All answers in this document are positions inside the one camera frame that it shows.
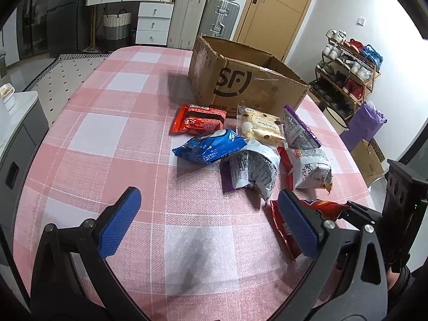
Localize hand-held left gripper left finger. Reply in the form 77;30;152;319
29;187;148;321

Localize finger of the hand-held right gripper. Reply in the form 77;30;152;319
343;201;384;238

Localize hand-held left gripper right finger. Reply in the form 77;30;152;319
277;189;389;321

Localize red and orange snack packet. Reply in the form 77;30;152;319
270;199;350;261

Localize red and white snack packet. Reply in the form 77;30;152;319
277;146;334;193

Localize grey and purple snack packet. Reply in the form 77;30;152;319
220;139;281;207

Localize cream pastry packet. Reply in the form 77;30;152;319
237;104;287;147

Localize blue snack packet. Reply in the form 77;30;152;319
172;129;248;165

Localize brown cardboard box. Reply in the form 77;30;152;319
188;35;311;118

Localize person's right forearm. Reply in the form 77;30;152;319
386;264;423;308

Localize small cardboard box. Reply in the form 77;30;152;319
349;139;385;188

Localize purple bag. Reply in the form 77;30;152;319
339;102;387;152

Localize white enamel basin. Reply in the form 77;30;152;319
323;107;349;136

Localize pink checked tablecloth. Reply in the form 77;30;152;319
13;45;377;321

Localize wooden shoe rack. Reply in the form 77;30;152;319
309;30;382;121
311;29;383;117

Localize grey cabinet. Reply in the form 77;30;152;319
0;90;49;208

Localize white dotted rug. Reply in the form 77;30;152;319
23;53;111;128

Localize white container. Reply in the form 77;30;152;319
0;83;16;112

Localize woven laundry basket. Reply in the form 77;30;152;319
102;9;132;50

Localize wooden broom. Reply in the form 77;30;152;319
87;5;101;53

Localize white drawer cabinet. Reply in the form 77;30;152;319
135;2;174;46

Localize wooden door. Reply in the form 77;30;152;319
232;0;322;63

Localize beige suitcase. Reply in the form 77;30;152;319
168;0;208;51

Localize dark refrigerator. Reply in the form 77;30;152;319
46;0;85;58

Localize silver suitcase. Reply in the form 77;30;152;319
197;0;240;41

